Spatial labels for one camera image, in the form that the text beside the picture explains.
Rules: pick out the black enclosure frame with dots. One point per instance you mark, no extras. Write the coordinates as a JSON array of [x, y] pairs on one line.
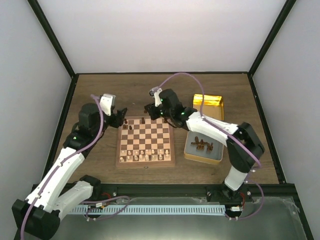
[[281, 18]]

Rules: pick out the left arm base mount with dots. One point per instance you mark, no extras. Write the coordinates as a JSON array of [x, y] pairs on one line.
[[102, 192]]

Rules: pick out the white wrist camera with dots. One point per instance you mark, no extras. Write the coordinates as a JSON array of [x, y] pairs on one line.
[[107, 102], [155, 93]]

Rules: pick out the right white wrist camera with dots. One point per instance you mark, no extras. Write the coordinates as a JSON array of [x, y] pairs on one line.
[[155, 93]]

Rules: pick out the gold tin lid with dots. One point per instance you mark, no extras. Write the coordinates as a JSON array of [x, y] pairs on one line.
[[213, 105]]

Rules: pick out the light blue slotted cable duct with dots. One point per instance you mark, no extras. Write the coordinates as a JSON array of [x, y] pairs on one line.
[[203, 210]]

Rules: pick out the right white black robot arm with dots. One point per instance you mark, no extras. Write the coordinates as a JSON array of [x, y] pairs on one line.
[[243, 144]]

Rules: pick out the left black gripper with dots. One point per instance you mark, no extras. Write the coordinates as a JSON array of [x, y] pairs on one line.
[[119, 119]]

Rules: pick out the black aluminium front rail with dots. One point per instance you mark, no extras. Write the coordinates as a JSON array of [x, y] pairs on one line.
[[199, 190]]

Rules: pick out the gold tin box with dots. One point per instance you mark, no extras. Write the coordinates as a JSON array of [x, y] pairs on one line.
[[211, 154]]

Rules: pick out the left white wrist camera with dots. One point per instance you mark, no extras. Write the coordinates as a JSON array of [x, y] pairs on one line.
[[107, 102]]

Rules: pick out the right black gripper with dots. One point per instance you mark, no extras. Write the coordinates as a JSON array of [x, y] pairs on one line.
[[153, 115]]

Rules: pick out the row of white chess pieces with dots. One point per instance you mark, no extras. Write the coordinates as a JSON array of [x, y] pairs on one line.
[[146, 155]]

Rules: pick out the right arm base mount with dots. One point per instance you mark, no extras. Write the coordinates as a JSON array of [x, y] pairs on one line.
[[224, 195]]

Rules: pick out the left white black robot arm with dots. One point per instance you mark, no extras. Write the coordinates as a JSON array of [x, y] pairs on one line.
[[41, 213]]

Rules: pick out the wooden chess board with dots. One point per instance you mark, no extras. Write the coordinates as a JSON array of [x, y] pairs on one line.
[[154, 134]]

